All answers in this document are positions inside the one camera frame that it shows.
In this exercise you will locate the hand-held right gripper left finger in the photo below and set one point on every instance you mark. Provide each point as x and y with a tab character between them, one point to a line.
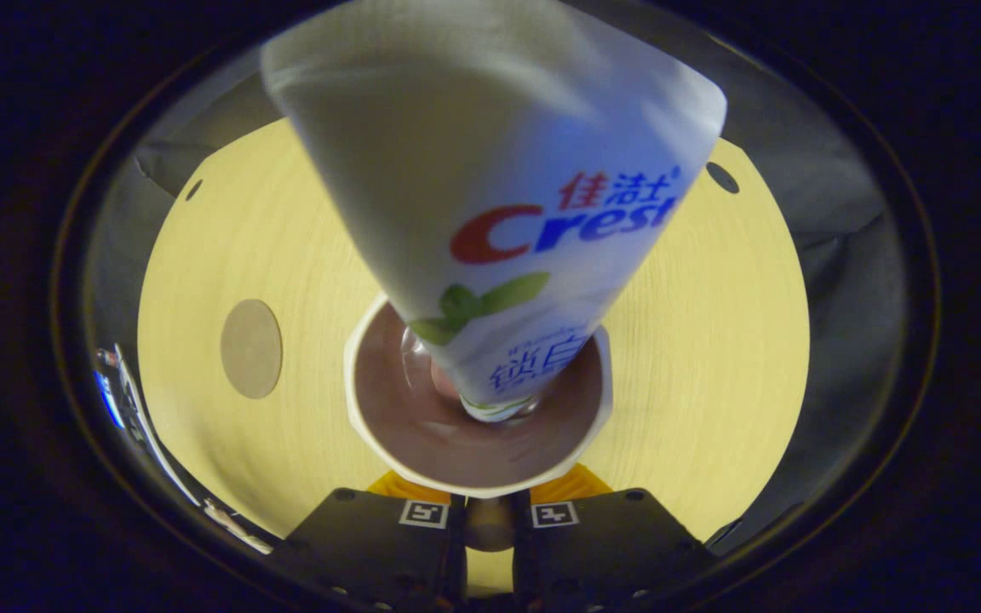
371	553

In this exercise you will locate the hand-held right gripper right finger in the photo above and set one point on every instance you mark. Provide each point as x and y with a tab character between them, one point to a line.
610	553

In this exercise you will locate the round brown coaster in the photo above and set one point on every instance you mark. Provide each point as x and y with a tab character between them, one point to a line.
250	349

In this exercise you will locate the white toothpaste tube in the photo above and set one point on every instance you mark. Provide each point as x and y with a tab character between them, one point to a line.
473	128

